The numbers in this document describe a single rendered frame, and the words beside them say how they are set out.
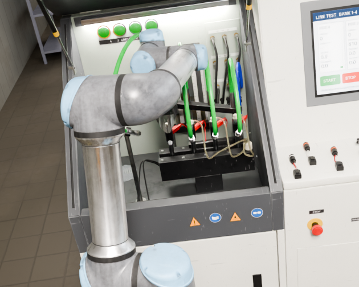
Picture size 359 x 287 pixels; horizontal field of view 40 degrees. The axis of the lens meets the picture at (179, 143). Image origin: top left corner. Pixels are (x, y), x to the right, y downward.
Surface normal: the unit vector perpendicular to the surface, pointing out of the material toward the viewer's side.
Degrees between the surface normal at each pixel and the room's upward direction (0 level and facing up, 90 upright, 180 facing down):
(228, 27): 90
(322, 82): 76
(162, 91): 65
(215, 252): 90
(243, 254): 90
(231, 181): 0
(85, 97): 56
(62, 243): 0
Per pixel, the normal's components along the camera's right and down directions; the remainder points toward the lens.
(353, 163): -0.14, -0.85
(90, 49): 0.02, 0.51
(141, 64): -0.19, 0.51
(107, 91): -0.23, -0.22
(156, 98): 0.60, 0.11
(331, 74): -0.01, 0.29
